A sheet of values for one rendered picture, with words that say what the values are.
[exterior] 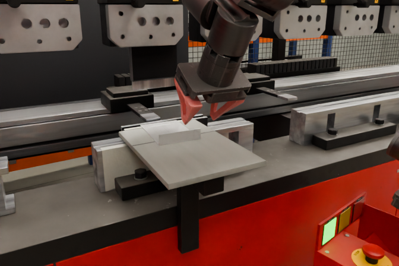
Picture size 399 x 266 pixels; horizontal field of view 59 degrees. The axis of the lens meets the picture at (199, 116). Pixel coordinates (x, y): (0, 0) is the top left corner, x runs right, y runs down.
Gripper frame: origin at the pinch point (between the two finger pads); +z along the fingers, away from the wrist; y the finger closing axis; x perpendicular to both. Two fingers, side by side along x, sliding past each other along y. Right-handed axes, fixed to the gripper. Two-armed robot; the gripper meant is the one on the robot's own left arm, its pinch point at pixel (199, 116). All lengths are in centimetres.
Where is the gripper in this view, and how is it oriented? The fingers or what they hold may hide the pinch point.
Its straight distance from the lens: 59.8
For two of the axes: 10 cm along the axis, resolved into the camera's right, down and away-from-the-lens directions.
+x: 4.0, 7.2, -5.7
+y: -8.8, 1.3, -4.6
